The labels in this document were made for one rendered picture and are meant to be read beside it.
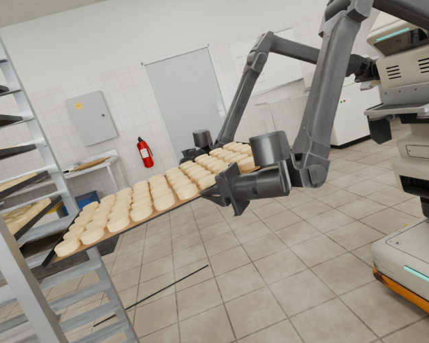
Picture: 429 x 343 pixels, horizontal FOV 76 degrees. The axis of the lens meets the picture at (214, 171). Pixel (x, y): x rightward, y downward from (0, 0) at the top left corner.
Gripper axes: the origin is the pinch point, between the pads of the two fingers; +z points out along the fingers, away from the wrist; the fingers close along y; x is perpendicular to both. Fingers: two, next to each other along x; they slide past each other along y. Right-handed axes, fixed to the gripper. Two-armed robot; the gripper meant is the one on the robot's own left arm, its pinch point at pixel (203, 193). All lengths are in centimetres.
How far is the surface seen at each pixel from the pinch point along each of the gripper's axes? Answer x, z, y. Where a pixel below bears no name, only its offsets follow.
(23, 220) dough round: -19.5, 40.1, -7.5
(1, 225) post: -28.9, 23.9, -11.0
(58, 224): -4, 60, 2
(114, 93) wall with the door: 263, 293, -78
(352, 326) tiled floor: 60, -9, 102
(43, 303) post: -29.6, 24.3, 6.5
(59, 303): -12, 68, 29
